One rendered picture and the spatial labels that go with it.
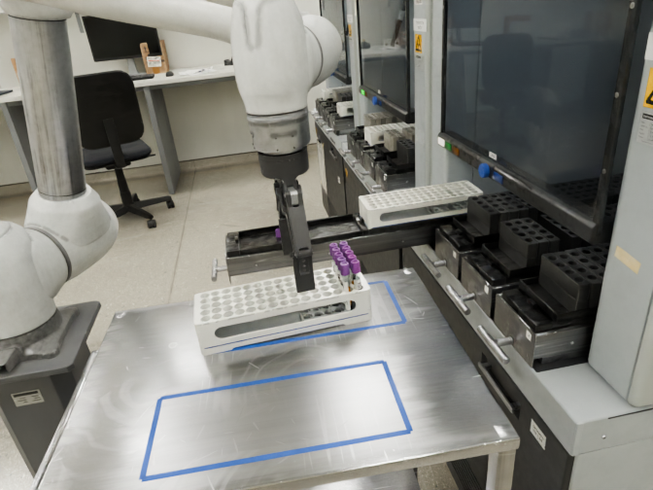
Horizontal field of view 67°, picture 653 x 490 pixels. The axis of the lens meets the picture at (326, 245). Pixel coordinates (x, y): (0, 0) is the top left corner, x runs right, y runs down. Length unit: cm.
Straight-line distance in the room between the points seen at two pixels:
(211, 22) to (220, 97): 379
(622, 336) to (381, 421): 39
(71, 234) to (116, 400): 53
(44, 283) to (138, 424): 52
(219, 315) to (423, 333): 34
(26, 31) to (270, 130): 59
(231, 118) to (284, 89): 401
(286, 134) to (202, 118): 401
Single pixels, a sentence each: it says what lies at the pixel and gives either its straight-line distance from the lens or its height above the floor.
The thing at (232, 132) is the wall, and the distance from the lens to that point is 473.
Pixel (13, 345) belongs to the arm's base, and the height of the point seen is 74.
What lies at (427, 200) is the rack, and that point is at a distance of 123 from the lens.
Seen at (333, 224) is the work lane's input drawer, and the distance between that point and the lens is 128.
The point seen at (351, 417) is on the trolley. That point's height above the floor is 82.
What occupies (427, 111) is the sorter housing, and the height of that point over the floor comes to 102.
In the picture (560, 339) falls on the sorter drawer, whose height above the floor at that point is 79.
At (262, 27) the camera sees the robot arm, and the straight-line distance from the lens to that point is 69.
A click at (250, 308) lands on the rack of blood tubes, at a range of 83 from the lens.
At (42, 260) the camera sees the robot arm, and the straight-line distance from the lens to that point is 121.
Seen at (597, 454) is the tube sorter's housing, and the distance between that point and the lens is 93.
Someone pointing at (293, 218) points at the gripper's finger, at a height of 105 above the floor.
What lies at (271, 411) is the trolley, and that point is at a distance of 73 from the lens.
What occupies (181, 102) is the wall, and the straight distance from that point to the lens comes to 470.
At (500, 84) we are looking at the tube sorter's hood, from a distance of 104.
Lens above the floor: 133
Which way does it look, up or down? 27 degrees down
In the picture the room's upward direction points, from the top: 6 degrees counter-clockwise
